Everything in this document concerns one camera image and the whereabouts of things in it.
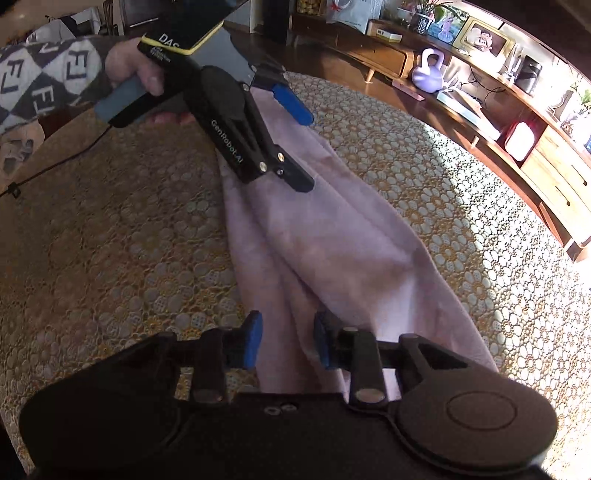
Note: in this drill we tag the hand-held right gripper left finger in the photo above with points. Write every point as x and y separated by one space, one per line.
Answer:
251 339

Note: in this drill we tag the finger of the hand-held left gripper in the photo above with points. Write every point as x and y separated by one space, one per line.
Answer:
293 105
291 173

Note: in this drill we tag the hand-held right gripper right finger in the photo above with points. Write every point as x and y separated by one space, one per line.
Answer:
321 339

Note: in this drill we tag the lilac long-sleeve garment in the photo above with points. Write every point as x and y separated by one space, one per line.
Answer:
346 240

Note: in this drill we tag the person's left hand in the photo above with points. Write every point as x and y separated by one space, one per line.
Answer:
134 60

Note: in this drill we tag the black refrigerator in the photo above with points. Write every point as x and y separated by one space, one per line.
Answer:
277 16

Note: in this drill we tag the wooden media cabinet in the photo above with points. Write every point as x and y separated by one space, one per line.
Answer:
388 55

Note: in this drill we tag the white shopping bag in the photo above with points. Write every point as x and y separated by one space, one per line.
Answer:
355 14

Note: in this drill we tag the pink flat box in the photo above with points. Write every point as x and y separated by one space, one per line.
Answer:
408 90

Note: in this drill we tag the lilac swan ornament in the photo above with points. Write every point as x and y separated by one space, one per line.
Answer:
427 74

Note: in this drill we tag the patterned vase with flowers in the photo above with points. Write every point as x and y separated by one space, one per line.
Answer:
421 23

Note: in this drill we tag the yellow lace tablecloth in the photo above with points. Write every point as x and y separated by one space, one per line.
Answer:
115 240

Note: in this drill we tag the colourful photo print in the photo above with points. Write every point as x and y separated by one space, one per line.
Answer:
445 25

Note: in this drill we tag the stack of white books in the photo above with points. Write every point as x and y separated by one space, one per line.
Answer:
466 110

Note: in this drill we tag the person's patterned sweater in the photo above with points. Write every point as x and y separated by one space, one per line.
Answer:
21 152

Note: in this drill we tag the red white storage box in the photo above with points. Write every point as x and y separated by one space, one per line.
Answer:
519 141

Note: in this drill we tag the black cylindrical speaker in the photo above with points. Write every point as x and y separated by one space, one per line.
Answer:
528 76

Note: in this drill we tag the green potted plant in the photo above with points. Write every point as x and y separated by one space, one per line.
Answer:
582 99

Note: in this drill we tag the gold picture frame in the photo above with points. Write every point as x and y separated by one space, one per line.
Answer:
485 37

